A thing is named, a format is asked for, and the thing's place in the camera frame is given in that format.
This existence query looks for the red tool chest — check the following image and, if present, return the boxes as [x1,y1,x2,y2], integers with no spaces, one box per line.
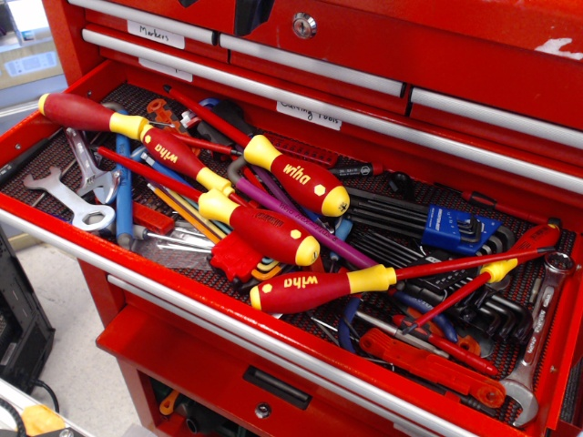
[41,0,583,437]

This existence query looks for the purple hex key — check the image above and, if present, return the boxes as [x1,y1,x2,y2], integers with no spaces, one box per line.
[227,157,376,269]

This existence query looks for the red yellow screwdriver middle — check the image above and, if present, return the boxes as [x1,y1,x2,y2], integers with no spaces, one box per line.
[97,147,320,267]

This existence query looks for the red yellow Wiha screwdriver upper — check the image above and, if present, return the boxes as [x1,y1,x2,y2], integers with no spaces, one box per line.
[163,85,350,218]

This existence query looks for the red yellow wiha screwdriver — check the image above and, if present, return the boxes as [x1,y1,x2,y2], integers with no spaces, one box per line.
[249,246,557,313]
[163,85,350,218]

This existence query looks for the red hex key holder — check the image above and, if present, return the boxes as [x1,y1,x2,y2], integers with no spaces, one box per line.
[210,231,262,282]

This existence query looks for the red yellow Wiha screwdriver front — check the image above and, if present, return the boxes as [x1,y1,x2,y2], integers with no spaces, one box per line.
[249,246,557,313]

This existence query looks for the black red precision screwdriver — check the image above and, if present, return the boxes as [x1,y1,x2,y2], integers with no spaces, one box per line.
[329,163,384,178]

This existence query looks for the yellow hex key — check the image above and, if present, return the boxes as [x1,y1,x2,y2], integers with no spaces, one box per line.
[148,182,226,243]

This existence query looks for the white cutting tools label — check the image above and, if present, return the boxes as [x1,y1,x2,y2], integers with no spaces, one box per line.
[276,101,343,131]

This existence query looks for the black hex key set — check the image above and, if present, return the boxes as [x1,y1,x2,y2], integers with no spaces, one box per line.
[347,188,532,343]

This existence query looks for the red bit holder block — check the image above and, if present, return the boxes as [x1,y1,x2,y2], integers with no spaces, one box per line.
[132,202,175,235]

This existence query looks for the open red drawer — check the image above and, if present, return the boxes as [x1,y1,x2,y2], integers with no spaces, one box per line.
[1,50,582,436]

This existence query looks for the blue hex key holder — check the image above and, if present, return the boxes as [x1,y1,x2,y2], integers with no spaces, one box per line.
[421,204,502,255]

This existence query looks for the black red drawer liner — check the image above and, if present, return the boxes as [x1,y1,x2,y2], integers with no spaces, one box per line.
[0,82,577,424]

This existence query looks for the silver drawer lock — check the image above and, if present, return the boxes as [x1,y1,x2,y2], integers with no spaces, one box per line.
[292,12,317,39]

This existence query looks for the chrome adjustable wrench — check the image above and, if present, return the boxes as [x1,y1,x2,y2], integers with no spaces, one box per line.
[65,127,120,204]

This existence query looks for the red yellow screwdriver right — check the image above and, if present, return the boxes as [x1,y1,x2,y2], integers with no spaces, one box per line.
[403,224,561,335]

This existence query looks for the small red slim screwdriver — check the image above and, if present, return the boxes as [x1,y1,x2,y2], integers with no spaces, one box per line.
[393,315,497,376]

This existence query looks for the white Markers label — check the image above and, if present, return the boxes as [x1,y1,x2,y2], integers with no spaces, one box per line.
[127,20,185,49]

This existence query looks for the silver flat wrench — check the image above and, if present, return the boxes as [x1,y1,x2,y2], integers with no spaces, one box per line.
[23,166,116,231]

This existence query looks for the red yellow screwdriver far left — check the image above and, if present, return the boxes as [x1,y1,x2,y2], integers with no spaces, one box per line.
[38,93,244,205]

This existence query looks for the chrome combination wrench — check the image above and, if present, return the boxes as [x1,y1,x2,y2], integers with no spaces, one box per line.
[501,252,575,428]

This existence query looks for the black device on floor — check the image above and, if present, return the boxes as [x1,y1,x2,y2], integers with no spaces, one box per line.
[1,235,55,393]

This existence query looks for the blue handled pliers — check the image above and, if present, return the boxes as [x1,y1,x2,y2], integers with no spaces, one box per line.
[337,292,459,356]

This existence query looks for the blue handled tool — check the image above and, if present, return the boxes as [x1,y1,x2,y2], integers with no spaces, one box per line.
[116,164,134,249]

